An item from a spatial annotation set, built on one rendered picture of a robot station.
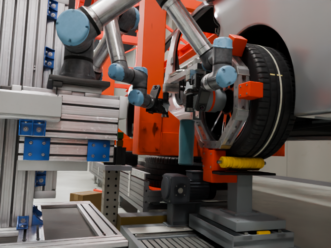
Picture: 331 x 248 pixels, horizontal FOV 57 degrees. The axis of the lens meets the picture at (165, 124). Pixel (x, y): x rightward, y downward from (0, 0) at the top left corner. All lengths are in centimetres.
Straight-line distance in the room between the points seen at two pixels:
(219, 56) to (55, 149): 72
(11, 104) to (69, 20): 34
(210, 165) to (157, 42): 96
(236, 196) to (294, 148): 517
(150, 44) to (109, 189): 102
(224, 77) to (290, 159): 585
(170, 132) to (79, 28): 117
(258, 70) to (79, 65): 82
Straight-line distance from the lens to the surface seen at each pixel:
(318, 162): 648
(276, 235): 171
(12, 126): 139
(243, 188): 176
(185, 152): 172
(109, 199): 214
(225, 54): 121
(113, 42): 150
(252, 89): 142
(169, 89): 178
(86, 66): 126
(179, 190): 190
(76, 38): 113
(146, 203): 218
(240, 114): 148
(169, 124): 210
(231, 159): 160
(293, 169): 688
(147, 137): 203
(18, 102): 109
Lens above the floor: 57
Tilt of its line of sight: 5 degrees up
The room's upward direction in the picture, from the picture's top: 2 degrees clockwise
